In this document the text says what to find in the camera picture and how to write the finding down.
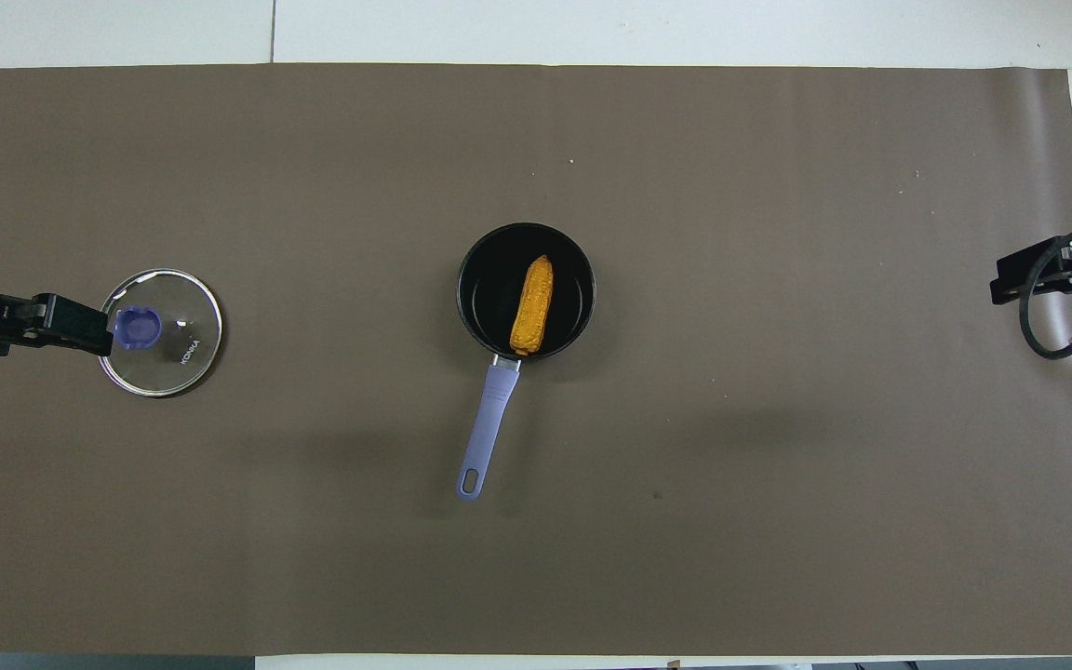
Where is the glass lid with blue knob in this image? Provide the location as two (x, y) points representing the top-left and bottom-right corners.
(97, 268), (224, 399)

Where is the yellow corn cob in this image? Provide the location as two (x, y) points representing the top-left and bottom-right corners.
(510, 255), (556, 357)

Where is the brown table mat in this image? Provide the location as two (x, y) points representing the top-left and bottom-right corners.
(0, 63), (1072, 657)

